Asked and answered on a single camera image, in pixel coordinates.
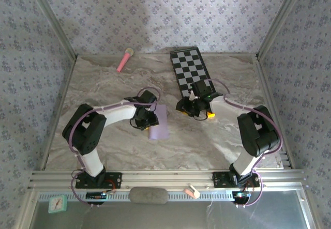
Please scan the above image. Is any black grey chessboard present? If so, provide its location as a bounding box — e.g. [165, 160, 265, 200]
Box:
[169, 47, 217, 99]

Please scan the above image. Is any pink toy microphone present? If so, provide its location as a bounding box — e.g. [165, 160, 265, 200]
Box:
[116, 47, 134, 73]

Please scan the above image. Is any teal alarm clock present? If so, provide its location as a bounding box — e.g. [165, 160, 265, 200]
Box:
[48, 194, 68, 214]

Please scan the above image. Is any grey slotted cable duct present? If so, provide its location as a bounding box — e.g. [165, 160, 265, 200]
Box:
[37, 190, 233, 203]

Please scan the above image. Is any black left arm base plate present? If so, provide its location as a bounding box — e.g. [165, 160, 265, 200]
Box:
[75, 171, 123, 189]

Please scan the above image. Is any aluminium mounting rail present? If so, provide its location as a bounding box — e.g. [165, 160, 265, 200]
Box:
[27, 170, 306, 190]

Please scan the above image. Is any grey oblong stone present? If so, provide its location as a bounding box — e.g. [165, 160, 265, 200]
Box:
[128, 187, 169, 205]

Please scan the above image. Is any aluminium frame post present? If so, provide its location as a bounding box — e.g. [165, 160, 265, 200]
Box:
[255, 0, 310, 62]
[24, 0, 78, 62]

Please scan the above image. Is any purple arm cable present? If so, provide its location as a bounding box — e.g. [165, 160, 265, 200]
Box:
[204, 78, 284, 209]
[67, 86, 162, 209]

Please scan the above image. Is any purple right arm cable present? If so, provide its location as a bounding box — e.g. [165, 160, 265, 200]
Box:
[204, 78, 284, 209]

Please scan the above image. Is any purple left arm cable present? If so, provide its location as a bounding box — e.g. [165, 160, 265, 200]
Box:
[67, 86, 162, 209]

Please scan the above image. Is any lilac paper sheet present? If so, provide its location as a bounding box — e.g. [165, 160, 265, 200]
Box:
[148, 104, 170, 141]

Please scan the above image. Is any grey metal sheet tray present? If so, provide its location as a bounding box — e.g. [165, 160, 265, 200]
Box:
[28, 190, 319, 229]

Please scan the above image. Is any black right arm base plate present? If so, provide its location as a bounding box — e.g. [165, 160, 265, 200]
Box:
[212, 171, 261, 188]

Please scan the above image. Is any aluminium table side rail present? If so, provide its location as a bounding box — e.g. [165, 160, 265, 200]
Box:
[254, 57, 295, 170]
[40, 57, 78, 172]

